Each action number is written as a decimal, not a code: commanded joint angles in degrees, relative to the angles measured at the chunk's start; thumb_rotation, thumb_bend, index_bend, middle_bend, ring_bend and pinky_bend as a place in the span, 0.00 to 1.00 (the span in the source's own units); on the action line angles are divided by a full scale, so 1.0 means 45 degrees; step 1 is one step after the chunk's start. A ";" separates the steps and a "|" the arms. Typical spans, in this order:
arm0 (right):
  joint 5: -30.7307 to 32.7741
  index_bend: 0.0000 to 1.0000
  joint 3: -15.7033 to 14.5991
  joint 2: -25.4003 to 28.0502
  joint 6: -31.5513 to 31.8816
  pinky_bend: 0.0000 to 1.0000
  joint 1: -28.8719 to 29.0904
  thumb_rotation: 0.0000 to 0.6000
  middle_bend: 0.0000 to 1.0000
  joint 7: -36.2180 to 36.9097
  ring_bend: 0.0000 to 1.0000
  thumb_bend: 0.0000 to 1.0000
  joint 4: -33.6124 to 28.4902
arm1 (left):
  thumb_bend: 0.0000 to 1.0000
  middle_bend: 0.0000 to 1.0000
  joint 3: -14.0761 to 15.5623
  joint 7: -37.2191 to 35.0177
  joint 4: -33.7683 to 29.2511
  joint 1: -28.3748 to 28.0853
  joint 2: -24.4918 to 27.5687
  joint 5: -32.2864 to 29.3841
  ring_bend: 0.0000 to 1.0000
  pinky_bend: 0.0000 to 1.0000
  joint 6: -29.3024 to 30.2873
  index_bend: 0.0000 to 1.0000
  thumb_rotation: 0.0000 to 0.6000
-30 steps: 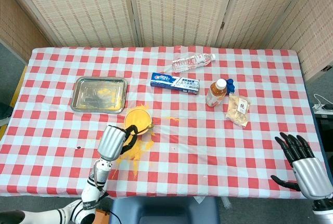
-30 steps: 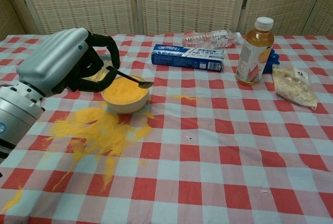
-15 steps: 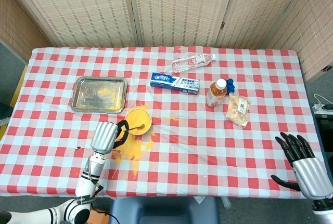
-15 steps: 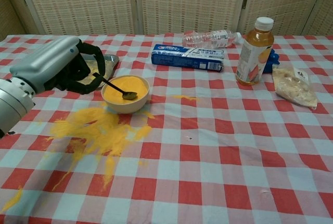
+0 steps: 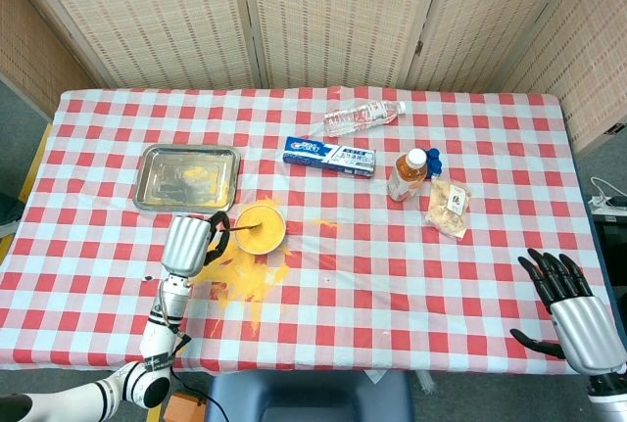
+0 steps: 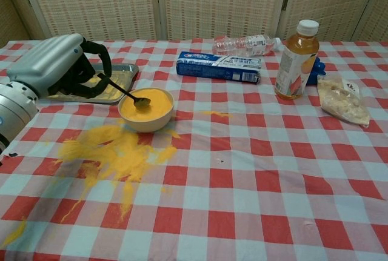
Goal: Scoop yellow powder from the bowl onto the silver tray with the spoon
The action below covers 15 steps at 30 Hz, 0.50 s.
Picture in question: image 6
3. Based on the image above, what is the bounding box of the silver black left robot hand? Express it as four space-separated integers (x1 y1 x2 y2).
6 33 113 100

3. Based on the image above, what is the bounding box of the dark metal spoon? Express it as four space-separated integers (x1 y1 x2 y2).
96 72 152 111

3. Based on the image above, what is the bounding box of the yellow powder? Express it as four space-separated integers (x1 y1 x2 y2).
0 118 182 249

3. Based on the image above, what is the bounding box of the beige round bowl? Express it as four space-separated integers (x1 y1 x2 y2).
117 87 176 133

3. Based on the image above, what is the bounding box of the yellow food scrap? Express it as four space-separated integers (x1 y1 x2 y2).
201 110 234 120

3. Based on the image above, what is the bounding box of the rectangular metal tray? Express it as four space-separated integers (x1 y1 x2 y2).
41 63 140 105

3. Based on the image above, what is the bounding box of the beige woven folding screen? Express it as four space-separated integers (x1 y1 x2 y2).
0 0 388 43

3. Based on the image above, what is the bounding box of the blue white toothpaste box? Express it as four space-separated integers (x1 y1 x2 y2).
176 50 263 85

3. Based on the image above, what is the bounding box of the clear plastic water bottle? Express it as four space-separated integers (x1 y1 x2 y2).
212 34 282 58

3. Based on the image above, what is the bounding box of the red white checkered tablecloth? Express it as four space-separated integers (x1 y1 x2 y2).
0 38 388 261

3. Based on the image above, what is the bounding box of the orange tea bottle white cap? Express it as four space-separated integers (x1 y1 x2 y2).
274 19 321 101

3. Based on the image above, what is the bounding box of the blue plastic object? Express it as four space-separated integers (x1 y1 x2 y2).
306 56 327 87

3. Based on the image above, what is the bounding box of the clear snack bag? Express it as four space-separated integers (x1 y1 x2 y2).
316 75 371 128

